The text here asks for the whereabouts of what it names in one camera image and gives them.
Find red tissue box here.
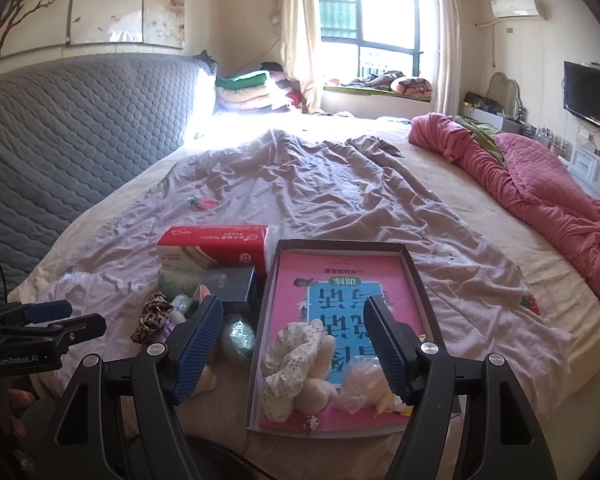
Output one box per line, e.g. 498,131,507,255
156,224,271,273

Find grey quilted headboard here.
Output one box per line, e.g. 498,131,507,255
0,51,218,306

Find window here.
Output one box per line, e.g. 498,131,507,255
315,0,426,86

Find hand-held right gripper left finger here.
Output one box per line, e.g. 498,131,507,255
45,295,225,480

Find stack of folded blankets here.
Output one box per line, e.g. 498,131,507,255
215,62,306,113

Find black box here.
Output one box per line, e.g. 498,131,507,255
197,266,258,318

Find pink and blue book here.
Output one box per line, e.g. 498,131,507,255
257,252,426,431

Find green cloth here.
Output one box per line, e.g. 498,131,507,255
454,115,506,167

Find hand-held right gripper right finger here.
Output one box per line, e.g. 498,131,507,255
365,295,556,480

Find yellow white snack packet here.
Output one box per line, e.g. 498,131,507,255
372,390,413,418

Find cream curtain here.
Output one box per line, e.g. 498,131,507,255
280,0,326,113
427,0,463,118

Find patterned blanket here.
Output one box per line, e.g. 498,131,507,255
347,72,433,96

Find white cabinet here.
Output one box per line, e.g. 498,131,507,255
567,140,600,201

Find dark shallow box tray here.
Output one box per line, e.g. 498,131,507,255
244,239,443,433

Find lilac printed duvet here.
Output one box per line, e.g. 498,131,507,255
10,127,581,480

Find green sponge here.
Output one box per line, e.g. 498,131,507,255
219,314,257,361

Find white air conditioner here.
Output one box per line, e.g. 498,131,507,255
490,0,548,22

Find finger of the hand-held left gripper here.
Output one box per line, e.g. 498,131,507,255
10,312,108,356
0,300,73,328

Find cluttered white dressing table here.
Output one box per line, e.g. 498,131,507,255
457,91,573,161

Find lilac bed sheet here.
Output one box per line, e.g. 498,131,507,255
7,110,600,411

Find black television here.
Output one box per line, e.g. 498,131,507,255
564,60,600,137

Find person's left hand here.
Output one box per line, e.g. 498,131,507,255
5,387,38,421

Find cream plush toy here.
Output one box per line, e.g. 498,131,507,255
292,332,342,433

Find leopard print scrunchie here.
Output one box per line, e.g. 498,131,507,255
131,292,176,345

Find blossom wall mural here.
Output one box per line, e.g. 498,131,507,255
0,0,187,66

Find pink quilt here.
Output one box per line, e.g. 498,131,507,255
407,112,600,301

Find peach bun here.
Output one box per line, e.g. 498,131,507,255
339,359,396,413

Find vanity mirror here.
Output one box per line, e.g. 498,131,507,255
485,71,523,118

